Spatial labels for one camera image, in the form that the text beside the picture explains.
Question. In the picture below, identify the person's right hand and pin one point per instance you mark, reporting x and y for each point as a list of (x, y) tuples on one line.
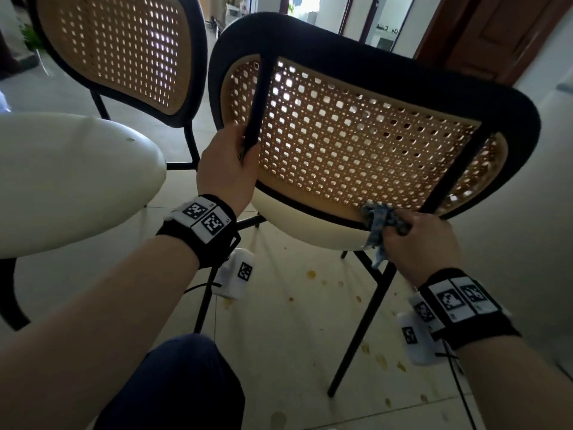
[(425, 250)]

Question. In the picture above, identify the black left wristband with markers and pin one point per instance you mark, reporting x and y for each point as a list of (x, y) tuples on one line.
[(215, 250)]

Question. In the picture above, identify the person's left hand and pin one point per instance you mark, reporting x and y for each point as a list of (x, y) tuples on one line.
[(224, 170)]

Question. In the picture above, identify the person's right forearm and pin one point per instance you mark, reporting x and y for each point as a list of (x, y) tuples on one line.
[(515, 389)]

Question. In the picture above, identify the cream seat cane back chair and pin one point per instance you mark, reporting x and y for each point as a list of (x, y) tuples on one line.
[(358, 44), (67, 174)]

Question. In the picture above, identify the person's dark trousers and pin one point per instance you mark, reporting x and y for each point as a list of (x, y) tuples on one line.
[(179, 385)]

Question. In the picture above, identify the white wrist tracker box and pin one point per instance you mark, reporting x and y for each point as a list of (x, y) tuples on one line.
[(421, 353), (233, 286)]

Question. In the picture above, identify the brown wooden door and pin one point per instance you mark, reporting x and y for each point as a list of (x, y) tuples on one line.
[(492, 35)]

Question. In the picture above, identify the blue patterned cleaning cloth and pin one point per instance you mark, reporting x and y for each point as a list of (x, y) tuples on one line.
[(378, 219)]

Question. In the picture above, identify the black right wristband with markers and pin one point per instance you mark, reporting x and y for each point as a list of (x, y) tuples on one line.
[(483, 331)]

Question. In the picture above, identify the glass panel door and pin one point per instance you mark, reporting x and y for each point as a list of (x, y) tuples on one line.
[(385, 22)]

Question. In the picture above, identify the green potted plant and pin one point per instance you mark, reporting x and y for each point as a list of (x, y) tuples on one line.
[(31, 37)]

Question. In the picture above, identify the black wristband with markers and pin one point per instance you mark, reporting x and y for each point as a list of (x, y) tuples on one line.
[(483, 331), (215, 250)]

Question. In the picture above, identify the white right wrist tracker box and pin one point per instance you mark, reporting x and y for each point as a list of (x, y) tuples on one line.
[(421, 353)]

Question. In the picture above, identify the white left wrist tracker box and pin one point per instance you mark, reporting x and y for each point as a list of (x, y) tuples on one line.
[(233, 286)]

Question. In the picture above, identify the person's left forearm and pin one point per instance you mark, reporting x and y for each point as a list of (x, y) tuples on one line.
[(89, 335)]

